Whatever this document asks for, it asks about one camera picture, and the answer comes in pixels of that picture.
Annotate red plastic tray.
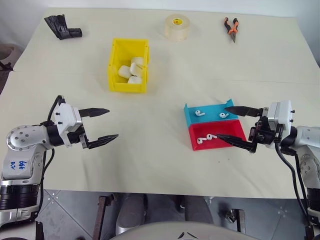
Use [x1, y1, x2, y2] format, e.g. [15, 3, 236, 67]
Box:
[187, 119, 248, 152]

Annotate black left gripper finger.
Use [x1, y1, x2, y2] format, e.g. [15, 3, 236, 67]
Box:
[83, 133, 119, 151]
[78, 107, 111, 119]

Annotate dark grey rounded shape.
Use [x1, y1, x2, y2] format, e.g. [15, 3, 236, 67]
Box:
[116, 193, 149, 236]

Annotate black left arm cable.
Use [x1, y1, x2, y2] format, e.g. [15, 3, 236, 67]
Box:
[29, 95, 67, 224]

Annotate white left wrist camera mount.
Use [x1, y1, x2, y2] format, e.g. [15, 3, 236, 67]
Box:
[54, 103, 83, 149]

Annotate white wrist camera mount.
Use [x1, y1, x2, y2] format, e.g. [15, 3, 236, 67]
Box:
[265, 99, 295, 131]
[54, 103, 83, 149]

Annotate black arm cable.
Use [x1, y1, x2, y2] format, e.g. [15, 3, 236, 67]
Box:
[273, 124, 316, 240]
[29, 95, 67, 224]

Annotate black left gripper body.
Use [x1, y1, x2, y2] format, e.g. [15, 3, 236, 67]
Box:
[66, 123, 90, 151]

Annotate clear adhesive tape roll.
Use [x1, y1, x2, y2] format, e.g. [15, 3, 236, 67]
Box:
[164, 13, 192, 42]

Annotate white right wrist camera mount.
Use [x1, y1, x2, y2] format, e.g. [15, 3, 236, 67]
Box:
[265, 99, 295, 131]

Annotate yellow plastic bin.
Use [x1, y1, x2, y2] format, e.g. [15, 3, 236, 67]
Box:
[107, 37, 151, 94]

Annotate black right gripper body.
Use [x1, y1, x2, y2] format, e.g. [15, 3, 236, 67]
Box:
[248, 107, 285, 154]

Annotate blue plastic tray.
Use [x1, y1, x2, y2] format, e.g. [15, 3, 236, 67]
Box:
[183, 98, 242, 125]

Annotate orange black pliers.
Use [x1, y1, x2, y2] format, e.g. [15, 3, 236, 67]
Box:
[222, 16, 239, 44]

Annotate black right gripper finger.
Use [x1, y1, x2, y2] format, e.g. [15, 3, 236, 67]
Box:
[216, 133, 257, 154]
[223, 105, 265, 118]

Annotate silver robot torso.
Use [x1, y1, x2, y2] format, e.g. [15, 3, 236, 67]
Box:
[108, 220, 259, 240]

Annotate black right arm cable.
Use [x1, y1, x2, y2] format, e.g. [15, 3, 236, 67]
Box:
[273, 124, 316, 240]

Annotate cream table cover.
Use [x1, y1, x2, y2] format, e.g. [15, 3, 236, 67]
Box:
[0, 6, 320, 200]

